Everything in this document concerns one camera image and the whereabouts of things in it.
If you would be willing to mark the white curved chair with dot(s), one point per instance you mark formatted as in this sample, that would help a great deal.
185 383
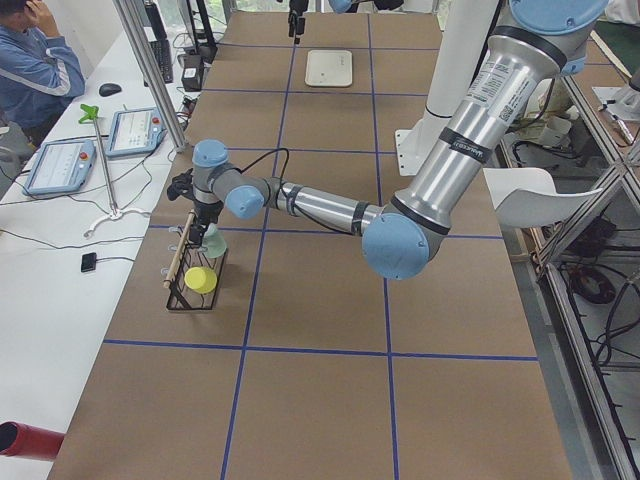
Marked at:
527 197

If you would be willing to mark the black wire cup rack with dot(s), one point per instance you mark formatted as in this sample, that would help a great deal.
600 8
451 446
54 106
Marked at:
180 297

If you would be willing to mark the white rabbit print tray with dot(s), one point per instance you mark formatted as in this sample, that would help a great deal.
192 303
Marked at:
329 68

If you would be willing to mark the near blue teach pendant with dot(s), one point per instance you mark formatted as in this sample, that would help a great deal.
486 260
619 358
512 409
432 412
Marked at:
60 168

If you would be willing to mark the blue teach pendant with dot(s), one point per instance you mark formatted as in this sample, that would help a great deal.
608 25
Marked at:
135 132
60 168

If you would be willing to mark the black keyboard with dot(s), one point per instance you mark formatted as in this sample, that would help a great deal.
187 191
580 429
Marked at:
161 50

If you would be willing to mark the yellow plastic cup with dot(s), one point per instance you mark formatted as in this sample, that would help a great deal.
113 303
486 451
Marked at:
202 280

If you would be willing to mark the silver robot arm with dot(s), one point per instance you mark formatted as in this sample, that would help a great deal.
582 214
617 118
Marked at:
349 6
514 46

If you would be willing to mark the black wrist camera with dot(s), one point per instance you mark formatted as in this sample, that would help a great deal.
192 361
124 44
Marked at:
181 186

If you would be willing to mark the seated person in blue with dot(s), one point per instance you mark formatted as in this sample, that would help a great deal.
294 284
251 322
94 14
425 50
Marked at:
40 74

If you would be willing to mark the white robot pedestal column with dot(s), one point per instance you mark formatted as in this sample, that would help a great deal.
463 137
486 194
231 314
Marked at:
435 85

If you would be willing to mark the aluminium frame post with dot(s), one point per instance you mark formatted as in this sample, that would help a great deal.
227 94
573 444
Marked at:
134 29

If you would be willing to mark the pale green plastic cup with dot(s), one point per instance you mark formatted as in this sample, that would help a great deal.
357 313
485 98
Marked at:
213 243

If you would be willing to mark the far blue teach pendant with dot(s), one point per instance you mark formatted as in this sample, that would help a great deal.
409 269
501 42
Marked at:
135 132

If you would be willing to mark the black small device on desk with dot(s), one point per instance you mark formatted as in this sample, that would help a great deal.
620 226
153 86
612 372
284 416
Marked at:
88 262

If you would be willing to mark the black computer mouse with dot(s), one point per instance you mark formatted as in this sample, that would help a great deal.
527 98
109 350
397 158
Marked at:
109 89

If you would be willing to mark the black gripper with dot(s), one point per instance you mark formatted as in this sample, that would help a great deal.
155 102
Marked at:
297 7
207 215

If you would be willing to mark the red cylinder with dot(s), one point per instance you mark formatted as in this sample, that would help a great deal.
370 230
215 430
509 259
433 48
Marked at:
29 442

